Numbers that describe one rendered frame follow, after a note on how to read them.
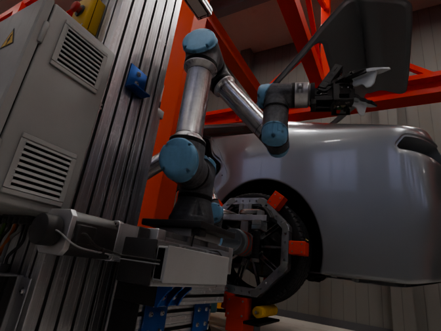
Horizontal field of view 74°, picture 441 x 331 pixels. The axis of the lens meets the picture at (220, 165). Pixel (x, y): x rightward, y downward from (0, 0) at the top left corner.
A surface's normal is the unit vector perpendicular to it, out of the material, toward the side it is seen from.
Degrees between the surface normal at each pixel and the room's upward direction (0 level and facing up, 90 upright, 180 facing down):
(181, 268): 90
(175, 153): 98
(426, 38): 90
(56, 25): 90
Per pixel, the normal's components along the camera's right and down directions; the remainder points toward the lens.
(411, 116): -0.47, -0.35
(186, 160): -0.26, -0.22
